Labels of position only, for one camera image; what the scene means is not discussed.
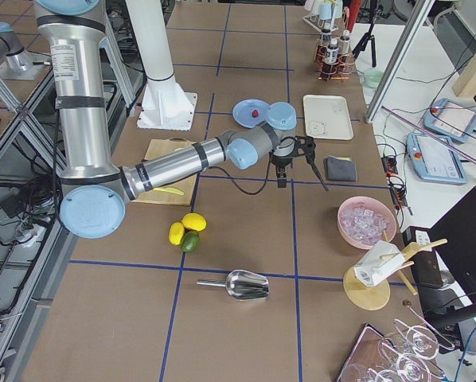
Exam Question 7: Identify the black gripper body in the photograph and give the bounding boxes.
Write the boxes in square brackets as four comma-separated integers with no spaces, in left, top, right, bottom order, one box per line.
[270,136,315,174]

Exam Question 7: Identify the blue plate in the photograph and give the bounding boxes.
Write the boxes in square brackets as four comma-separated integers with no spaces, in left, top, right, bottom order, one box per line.
[232,99,270,128]

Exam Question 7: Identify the grey folded cloth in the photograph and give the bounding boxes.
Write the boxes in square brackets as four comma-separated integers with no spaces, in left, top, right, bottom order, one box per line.
[324,156,357,181]

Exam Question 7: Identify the cream bear tray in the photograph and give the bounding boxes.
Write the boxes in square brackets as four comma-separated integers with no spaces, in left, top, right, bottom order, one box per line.
[302,95,353,141]

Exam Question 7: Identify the wooden cutting board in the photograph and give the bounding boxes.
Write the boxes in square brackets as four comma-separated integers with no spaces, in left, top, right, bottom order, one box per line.
[134,138,197,206]

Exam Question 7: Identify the yellow lemon round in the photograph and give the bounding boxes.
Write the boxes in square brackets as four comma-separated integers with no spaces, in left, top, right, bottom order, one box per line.
[181,212,207,232]

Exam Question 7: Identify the green bowl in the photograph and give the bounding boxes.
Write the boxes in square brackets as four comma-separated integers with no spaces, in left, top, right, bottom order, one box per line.
[364,68,384,89]

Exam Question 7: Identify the bottle white cap bottom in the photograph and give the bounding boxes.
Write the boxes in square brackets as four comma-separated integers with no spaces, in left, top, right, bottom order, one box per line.
[325,38,338,65]

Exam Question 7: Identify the bottle white cap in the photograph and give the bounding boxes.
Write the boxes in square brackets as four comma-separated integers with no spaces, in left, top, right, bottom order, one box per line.
[325,38,338,65]
[338,29,350,61]
[315,28,332,64]

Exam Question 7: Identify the yellow plastic knife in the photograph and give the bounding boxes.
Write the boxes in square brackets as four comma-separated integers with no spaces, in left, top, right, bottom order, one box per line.
[154,187,185,196]

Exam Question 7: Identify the bottle white cap left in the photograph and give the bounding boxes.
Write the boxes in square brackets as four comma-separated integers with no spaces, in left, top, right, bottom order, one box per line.
[315,28,332,64]

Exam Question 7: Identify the steel ice scoop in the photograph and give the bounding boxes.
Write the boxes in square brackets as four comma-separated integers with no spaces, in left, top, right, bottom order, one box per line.
[197,270,270,301]

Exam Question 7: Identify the bottle white cap right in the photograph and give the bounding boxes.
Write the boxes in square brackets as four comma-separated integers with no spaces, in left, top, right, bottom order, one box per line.
[338,29,350,61]

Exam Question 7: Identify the yellow lemon upper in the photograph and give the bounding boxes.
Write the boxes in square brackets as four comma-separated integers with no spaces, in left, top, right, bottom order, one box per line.
[168,221,185,246]

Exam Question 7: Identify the white carton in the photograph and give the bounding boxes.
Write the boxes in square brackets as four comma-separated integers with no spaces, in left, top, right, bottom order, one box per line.
[353,240,405,287]

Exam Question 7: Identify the teach pendant near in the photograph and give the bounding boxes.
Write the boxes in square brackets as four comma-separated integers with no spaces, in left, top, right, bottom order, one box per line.
[406,132,468,185]

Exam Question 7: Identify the teach pendant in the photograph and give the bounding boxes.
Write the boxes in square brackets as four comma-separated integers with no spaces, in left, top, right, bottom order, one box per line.
[423,98,476,143]
[406,132,468,185]

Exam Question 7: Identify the pastel cup rack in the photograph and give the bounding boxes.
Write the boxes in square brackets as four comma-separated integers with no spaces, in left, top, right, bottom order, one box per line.
[302,0,344,32]

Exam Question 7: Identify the teach pendant far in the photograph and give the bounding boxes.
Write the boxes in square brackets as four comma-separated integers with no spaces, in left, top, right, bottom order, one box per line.
[423,98,476,143]

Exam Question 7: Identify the wooden cup stand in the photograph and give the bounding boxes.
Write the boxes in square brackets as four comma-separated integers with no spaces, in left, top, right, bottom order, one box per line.
[343,239,447,310]

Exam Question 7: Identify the black tripod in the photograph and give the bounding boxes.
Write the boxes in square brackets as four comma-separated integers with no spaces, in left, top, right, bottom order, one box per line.
[352,0,383,68]

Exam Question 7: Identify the black monitor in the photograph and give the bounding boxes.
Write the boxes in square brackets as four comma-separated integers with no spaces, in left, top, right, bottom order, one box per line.
[403,186,476,329]

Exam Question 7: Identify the clear wine glasses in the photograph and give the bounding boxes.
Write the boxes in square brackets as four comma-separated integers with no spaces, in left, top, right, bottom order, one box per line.
[337,318,454,382]

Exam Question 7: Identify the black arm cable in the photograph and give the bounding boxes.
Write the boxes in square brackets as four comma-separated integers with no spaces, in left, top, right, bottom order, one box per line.
[200,137,298,196]

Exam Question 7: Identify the copper wire bottle rack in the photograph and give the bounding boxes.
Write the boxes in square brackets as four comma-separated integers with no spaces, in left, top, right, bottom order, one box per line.
[314,47,355,81]

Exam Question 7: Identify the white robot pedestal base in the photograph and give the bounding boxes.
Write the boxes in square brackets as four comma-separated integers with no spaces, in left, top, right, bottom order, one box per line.
[126,1,197,131]

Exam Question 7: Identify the aluminium frame post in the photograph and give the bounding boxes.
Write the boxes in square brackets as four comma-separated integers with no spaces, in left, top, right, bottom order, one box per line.
[365,0,435,123]

